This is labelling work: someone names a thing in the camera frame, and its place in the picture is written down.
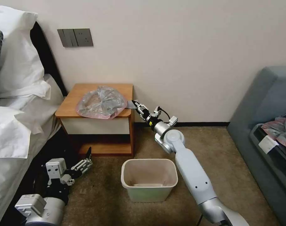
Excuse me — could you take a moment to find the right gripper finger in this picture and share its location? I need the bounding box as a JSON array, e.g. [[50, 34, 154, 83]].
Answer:
[[131, 100, 149, 113], [134, 106, 146, 118]]

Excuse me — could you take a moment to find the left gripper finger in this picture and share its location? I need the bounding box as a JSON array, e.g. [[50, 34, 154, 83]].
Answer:
[[71, 146, 93, 179]]

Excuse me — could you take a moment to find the translucent pink garbage bag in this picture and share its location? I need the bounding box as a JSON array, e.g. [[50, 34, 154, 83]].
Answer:
[[75, 85, 134, 120]]

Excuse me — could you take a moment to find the beige plastic trash can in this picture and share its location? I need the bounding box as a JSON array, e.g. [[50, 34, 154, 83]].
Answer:
[[121, 159, 179, 202]]

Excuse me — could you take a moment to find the crumpled pink-grey plastic bag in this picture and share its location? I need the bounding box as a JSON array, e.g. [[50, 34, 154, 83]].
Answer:
[[261, 114, 286, 156]]

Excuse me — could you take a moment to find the wooden nightstand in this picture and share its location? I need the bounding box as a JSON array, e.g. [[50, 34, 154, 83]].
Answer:
[[55, 83, 135, 159]]

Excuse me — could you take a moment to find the black baseboard strip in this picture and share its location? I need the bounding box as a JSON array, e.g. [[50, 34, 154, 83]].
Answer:
[[134, 121, 230, 128]]

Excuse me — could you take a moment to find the white bed with duvet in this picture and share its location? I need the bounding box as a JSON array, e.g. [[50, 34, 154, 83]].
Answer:
[[0, 74, 64, 226]]

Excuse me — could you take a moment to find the black headboard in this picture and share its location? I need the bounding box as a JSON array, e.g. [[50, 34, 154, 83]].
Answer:
[[30, 21, 68, 97]]

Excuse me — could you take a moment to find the grey-blue sofa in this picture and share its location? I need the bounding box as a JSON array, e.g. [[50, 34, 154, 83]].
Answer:
[[227, 66, 286, 226]]

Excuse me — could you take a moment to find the large white pillow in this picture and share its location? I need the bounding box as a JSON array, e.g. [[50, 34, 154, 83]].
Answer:
[[0, 5, 51, 99]]

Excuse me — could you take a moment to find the dark case with white label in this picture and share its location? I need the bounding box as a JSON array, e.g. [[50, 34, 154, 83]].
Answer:
[[250, 122, 286, 170]]

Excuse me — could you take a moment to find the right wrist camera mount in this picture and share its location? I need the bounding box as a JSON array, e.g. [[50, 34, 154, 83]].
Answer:
[[153, 106, 163, 119]]

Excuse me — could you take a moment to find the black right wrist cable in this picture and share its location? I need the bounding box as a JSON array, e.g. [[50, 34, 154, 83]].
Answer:
[[158, 107, 172, 121]]

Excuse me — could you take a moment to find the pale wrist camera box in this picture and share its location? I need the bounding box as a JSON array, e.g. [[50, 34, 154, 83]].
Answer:
[[45, 159, 67, 181]]

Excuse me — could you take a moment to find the grey wall switch panel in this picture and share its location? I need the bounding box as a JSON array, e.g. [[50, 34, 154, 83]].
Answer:
[[57, 28, 94, 47]]

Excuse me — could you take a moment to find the black cable under right arm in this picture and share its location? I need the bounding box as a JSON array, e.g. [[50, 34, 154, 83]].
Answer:
[[196, 207, 205, 226]]

